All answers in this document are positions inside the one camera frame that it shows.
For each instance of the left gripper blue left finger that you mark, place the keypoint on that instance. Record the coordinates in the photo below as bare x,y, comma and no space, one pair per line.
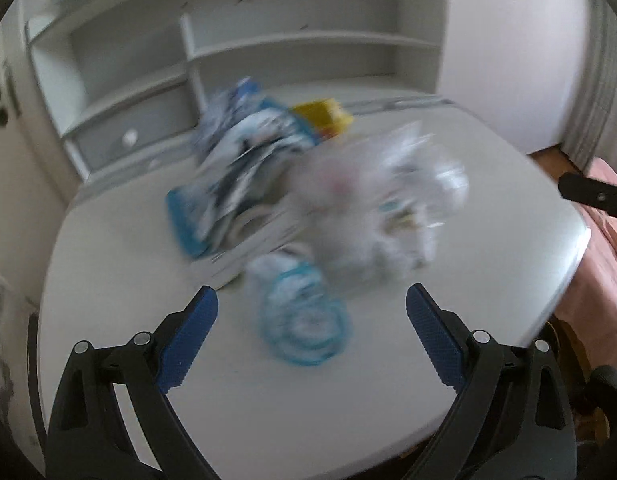
87,437

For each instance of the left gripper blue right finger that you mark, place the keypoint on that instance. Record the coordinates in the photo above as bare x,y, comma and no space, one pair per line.
510,419

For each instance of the comic paper wrapper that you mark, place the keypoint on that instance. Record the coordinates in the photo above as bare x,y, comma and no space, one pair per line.
253,233

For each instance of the blue white snack wrapper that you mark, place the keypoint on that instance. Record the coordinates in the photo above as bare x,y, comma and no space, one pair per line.
244,142

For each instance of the clear plastic bag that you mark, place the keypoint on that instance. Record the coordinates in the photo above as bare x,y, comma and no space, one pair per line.
373,206

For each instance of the yellow snack box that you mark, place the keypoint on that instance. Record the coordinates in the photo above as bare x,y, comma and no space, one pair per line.
328,117

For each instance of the grey striped curtain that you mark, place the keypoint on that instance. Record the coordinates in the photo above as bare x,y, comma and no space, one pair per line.
592,128

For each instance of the pink bed blanket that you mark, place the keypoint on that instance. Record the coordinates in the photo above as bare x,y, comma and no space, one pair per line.
589,305

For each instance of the grey drawer with white knob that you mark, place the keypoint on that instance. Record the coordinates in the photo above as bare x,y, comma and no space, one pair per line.
138,126

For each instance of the white grey desk hutch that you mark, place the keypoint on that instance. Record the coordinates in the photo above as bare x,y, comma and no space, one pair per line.
92,58

